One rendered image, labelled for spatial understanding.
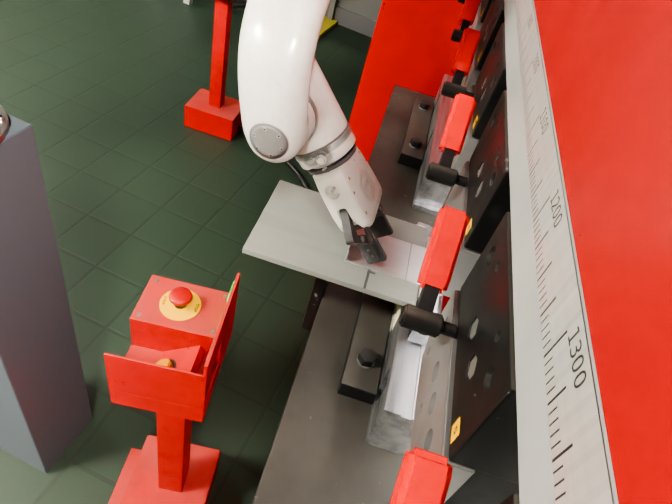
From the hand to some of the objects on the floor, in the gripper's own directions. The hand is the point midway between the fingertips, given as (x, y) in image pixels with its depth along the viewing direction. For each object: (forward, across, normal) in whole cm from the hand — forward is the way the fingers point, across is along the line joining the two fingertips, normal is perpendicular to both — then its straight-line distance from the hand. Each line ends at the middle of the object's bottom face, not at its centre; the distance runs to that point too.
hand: (376, 239), depth 80 cm
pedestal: (+20, -166, -134) cm, 214 cm away
